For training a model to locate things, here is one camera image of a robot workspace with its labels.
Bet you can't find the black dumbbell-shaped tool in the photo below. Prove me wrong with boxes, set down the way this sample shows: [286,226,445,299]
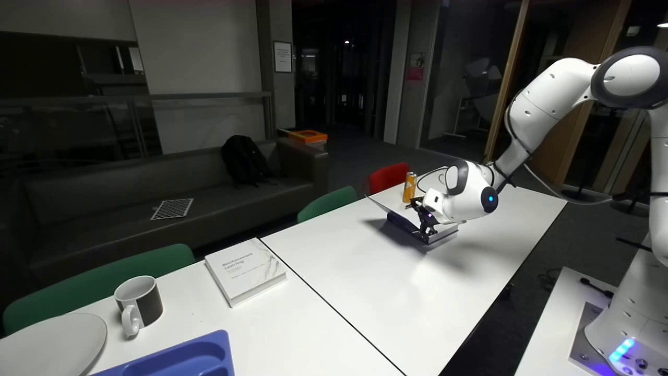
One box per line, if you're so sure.
[578,275,616,300]

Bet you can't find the red chair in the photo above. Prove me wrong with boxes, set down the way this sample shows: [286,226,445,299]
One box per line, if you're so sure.
[367,161,412,196]

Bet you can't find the red wall sign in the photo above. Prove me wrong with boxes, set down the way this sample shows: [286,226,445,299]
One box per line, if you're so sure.
[404,52,428,84]

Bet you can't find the white book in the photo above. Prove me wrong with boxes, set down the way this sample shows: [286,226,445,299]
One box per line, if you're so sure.
[203,236,287,310]

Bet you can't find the glass railing with metal rail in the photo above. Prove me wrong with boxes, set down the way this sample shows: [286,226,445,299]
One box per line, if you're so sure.
[0,89,276,163]

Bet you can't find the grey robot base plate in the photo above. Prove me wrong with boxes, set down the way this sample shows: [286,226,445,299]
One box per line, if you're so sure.
[567,300,668,376]

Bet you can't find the blue plastic tray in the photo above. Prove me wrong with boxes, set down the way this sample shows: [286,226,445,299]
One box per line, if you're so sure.
[91,328,236,376]

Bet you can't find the white wall notice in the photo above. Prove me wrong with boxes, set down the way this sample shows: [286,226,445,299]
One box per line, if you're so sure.
[273,42,293,75]

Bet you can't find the wooden post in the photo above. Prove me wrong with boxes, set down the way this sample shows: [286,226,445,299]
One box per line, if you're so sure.
[479,0,533,163]

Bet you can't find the black backpack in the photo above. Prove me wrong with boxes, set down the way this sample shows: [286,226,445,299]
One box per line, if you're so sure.
[219,133,272,187]

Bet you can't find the bin with orange lid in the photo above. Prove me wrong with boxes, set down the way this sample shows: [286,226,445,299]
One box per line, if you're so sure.
[278,127,329,184]

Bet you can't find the black and white mug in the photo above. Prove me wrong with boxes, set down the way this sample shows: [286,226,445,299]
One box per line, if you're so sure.
[113,274,164,341]

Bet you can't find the magazine with white cover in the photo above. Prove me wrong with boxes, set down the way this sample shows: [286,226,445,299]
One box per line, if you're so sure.
[147,196,196,223]

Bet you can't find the grey sofa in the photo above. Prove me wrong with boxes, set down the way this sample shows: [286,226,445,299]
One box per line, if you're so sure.
[0,142,329,280]

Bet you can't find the green chair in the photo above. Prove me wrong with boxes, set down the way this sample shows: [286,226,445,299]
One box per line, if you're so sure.
[297,184,361,226]
[0,243,197,336]

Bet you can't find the grey plate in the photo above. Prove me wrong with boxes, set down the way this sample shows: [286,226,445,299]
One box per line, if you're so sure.
[0,311,111,376]

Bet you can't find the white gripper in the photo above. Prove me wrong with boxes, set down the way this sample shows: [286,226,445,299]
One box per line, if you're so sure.
[406,185,448,239]

